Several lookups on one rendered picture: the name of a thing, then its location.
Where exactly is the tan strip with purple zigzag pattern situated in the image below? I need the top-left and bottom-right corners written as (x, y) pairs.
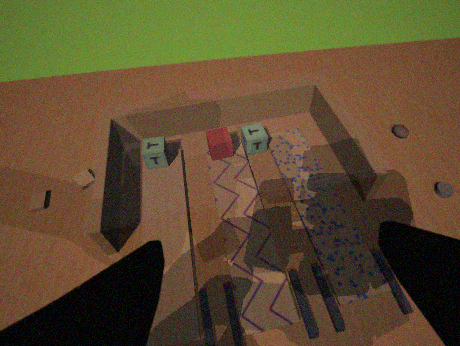
top-left (217, 200), bottom-right (300, 337)

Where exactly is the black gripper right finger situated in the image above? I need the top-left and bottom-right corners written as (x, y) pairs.
top-left (379, 221), bottom-right (460, 346)

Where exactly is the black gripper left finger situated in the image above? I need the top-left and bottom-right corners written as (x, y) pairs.
top-left (0, 240), bottom-right (164, 346)

